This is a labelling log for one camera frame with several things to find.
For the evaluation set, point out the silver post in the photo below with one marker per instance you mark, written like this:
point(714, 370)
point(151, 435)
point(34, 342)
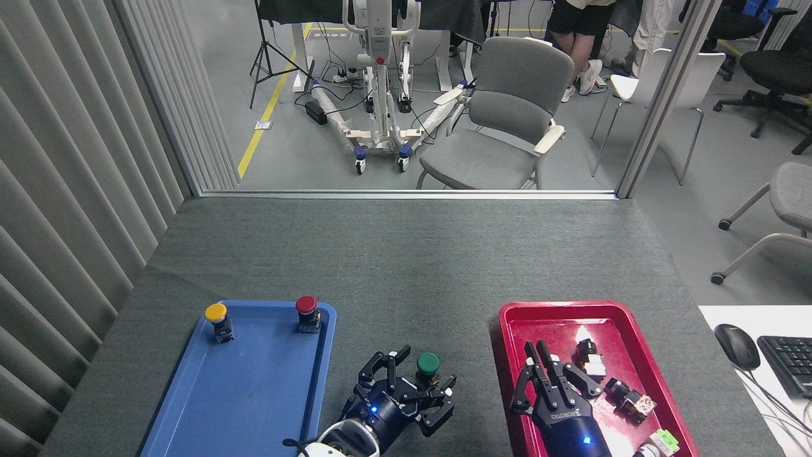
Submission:
point(666, 95)

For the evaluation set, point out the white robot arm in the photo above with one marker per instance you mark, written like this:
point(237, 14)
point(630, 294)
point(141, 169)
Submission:
point(342, 441)

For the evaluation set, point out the grey padded armchair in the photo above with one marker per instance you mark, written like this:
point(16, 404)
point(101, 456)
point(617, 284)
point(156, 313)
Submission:
point(507, 108)

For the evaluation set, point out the black switch with orange end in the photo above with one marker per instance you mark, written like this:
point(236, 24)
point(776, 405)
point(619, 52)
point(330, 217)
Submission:
point(628, 400)

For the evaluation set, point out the white plastic chair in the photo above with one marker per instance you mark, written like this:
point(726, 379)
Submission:
point(691, 76)

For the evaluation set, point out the black office chair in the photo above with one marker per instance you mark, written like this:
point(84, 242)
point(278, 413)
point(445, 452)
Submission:
point(736, 25)
point(777, 70)

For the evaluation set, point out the black tripod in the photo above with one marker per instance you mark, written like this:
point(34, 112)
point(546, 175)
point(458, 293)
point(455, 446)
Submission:
point(263, 57)

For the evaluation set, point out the green and white switch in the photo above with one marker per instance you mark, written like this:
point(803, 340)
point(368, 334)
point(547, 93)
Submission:
point(663, 441)

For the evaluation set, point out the person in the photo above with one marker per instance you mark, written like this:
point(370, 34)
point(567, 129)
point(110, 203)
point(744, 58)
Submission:
point(577, 25)
point(650, 25)

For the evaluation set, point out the grey chair on castors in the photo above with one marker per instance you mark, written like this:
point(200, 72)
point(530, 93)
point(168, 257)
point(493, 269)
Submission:
point(790, 197)

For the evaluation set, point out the white stand on wheels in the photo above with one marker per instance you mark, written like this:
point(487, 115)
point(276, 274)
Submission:
point(379, 76)

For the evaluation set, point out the red push button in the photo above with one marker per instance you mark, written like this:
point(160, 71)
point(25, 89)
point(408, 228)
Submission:
point(306, 305)

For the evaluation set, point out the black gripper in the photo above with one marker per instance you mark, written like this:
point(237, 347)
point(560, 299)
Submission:
point(571, 428)
point(384, 416)

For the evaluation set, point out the black and white switch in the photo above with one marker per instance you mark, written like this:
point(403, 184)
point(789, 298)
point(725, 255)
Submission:
point(590, 362)

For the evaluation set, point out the black keyboard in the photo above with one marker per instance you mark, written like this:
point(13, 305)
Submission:
point(790, 362)

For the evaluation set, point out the yellow push button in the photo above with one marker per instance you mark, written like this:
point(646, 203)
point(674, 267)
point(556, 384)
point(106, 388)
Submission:
point(217, 313)

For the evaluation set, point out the green push button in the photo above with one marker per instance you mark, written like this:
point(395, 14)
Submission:
point(428, 363)

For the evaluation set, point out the black computer mouse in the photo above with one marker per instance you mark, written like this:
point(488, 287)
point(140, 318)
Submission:
point(737, 346)

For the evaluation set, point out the beige vertical blinds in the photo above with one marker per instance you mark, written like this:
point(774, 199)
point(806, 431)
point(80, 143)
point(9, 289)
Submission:
point(70, 190)

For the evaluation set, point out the red plastic tray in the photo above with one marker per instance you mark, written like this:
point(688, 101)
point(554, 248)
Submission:
point(520, 330)

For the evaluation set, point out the white power strip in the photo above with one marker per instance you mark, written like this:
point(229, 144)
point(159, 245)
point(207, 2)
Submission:
point(346, 76)

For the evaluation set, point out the blue plastic tray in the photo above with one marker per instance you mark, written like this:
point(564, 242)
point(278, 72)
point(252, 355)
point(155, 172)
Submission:
point(254, 393)

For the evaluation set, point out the black power brick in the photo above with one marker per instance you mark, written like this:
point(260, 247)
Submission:
point(315, 112)

